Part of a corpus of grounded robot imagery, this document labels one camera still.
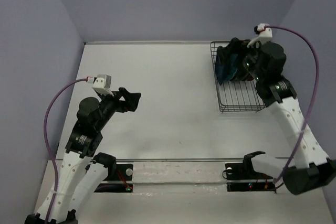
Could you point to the dark wire dish rack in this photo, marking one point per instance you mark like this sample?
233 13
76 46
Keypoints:
235 96

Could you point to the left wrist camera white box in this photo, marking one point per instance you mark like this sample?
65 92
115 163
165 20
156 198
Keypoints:
102 84

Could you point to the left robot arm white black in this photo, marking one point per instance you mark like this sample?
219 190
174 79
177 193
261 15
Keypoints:
83 169

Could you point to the red teal floral plate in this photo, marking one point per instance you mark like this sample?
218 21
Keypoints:
249 77

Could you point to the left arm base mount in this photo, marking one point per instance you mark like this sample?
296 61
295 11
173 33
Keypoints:
119 181

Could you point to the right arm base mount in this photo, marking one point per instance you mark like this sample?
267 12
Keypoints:
237 180

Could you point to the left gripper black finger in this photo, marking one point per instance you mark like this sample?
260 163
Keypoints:
131 101
124 93

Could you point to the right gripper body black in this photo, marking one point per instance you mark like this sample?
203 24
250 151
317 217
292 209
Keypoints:
250 64

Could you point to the teal scalloped plate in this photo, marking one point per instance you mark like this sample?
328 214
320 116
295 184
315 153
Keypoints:
232 67

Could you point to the dark blue curved dish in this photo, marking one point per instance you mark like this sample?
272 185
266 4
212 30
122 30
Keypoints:
222 69

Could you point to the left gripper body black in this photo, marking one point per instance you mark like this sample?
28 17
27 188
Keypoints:
109 105

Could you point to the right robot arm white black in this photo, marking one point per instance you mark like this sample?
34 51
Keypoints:
308 167

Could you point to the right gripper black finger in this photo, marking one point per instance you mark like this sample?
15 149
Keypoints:
236 44
224 54

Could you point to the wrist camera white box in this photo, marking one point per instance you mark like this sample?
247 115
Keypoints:
264 35
102 84

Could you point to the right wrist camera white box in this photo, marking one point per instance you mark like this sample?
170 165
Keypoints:
264 35

